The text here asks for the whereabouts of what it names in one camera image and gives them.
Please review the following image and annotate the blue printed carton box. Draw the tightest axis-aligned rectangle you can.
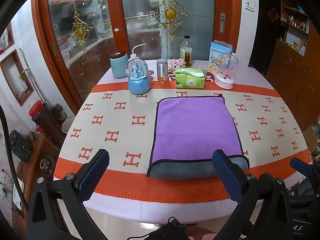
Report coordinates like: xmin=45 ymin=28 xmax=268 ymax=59
xmin=208 ymin=40 xmax=233 ymax=72

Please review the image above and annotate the white squeeze bottle bent nozzle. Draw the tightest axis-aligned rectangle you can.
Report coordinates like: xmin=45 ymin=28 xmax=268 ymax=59
xmin=128 ymin=43 xmax=147 ymax=61

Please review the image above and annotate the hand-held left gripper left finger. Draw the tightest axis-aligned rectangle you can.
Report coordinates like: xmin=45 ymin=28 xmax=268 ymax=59
xmin=26 ymin=149 xmax=110 ymax=240

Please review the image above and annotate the glass bottle with yellow liquid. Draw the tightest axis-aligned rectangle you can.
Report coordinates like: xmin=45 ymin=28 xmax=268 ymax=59
xmin=180 ymin=35 xmax=193 ymax=67

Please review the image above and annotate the cardboard box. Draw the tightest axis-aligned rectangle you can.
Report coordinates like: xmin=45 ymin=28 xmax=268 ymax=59
xmin=302 ymin=125 xmax=320 ymax=157

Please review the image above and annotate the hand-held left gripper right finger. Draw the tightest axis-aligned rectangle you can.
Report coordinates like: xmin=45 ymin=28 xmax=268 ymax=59
xmin=212 ymin=149 xmax=294 ymax=240

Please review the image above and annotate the white bucket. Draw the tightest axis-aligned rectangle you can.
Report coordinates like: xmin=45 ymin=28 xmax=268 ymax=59
xmin=61 ymin=115 xmax=76 ymax=134

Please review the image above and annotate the red-lidded jar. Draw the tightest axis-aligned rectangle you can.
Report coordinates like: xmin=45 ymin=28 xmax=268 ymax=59
xmin=28 ymin=100 xmax=66 ymax=148

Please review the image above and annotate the wooden side table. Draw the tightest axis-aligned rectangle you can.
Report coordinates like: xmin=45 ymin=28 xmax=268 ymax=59
xmin=10 ymin=131 xmax=62 ymax=230

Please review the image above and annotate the black ribbed cable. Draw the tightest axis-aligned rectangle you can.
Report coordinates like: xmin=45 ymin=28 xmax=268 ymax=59
xmin=0 ymin=104 xmax=29 ymax=212

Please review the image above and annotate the small gold door ornament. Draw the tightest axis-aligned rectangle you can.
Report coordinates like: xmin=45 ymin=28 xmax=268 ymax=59
xmin=70 ymin=12 xmax=91 ymax=53

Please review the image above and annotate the large gold door ornament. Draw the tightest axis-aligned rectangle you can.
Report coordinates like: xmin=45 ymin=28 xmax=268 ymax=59
xmin=153 ymin=0 xmax=191 ymax=35

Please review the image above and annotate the black device with screws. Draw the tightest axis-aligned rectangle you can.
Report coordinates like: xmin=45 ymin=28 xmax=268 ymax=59
xmin=9 ymin=129 xmax=33 ymax=162

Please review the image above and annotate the wooden shelf cabinet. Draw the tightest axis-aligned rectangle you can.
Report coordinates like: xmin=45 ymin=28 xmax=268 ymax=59
xmin=265 ymin=0 xmax=320 ymax=132

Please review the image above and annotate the teal canister with brown lid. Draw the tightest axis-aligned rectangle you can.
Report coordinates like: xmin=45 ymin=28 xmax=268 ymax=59
xmin=110 ymin=51 xmax=130 ymax=79

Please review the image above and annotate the wooden wall niche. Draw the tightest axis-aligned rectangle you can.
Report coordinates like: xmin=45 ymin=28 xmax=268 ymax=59
xmin=0 ymin=49 xmax=35 ymax=107

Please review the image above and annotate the silver door handle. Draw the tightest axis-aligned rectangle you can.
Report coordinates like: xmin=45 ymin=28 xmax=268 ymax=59
xmin=219 ymin=12 xmax=226 ymax=34

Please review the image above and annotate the orange beige patterned table cover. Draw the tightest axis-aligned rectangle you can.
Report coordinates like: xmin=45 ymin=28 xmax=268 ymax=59
xmin=53 ymin=81 xmax=313 ymax=203

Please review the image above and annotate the purple and grey towel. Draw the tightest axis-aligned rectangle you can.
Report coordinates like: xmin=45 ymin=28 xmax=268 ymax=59
xmin=146 ymin=94 xmax=250 ymax=180

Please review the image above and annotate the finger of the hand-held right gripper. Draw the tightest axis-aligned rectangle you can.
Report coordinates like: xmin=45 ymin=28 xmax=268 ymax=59
xmin=290 ymin=157 xmax=320 ymax=180

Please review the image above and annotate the blue castle snow globe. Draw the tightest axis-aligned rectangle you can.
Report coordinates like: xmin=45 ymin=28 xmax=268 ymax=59
xmin=126 ymin=56 xmax=151 ymax=95

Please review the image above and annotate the silver metal can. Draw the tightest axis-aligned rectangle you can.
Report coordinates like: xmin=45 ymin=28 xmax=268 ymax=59
xmin=156 ymin=59 xmax=169 ymax=84

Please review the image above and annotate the lilac tablecloth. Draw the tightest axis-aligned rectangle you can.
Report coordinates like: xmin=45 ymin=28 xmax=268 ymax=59
xmin=82 ymin=59 xmax=277 ymax=223

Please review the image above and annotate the pink glass dome ornament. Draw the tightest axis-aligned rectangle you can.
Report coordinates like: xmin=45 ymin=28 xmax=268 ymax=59
xmin=214 ymin=52 xmax=237 ymax=90

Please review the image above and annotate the green tissue pack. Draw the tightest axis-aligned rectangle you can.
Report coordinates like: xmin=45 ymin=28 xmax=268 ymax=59
xmin=175 ymin=67 xmax=207 ymax=89

